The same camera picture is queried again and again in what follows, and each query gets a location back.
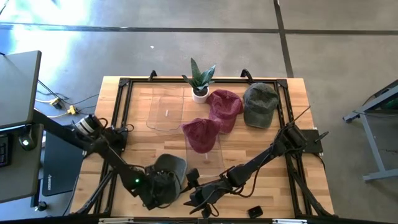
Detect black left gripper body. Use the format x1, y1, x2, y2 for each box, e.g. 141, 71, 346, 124
136, 169, 183, 211

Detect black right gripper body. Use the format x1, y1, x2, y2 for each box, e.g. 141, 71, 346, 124
185, 167, 233, 218

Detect dark green baseball cap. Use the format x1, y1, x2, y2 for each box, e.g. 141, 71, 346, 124
243, 82, 280, 129
151, 153, 188, 200

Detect clear plastic bin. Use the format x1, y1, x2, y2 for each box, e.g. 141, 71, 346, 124
183, 124, 226, 181
146, 86, 185, 132

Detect maroon baseball cap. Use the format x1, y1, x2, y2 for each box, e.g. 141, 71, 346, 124
181, 118, 223, 154
206, 89, 244, 134

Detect small black box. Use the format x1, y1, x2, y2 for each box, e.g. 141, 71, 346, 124
247, 205, 264, 219

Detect potted plant in white pot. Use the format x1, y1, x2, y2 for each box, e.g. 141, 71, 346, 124
181, 57, 217, 105

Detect black computer tower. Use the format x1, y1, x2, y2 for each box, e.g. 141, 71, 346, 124
41, 130, 85, 197

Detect black diagonal support beam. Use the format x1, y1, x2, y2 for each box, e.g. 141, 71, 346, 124
32, 109, 94, 153

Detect grey desk surface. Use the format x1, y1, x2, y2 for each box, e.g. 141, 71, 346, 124
0, 123, 45, 203

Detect black device with green light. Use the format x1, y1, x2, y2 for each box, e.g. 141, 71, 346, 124
17, 126, 37, 152

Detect black keyboard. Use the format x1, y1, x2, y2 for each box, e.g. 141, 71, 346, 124
0, 133, 9, 168

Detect grey metal table legs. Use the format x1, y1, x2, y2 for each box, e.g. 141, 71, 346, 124
343, 79, 398, 184

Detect grey flat panel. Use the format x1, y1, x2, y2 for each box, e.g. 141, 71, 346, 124
0, 50, 42, 129

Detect dark green object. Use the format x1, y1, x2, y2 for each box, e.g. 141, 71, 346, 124
381, 98, 398, 110

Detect silver metal bracket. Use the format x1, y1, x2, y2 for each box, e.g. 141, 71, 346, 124
98, 217, 135, 224
272, 218, 308, 224

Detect black metal table frame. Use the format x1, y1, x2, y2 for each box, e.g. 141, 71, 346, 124
70, 68, 336, 218

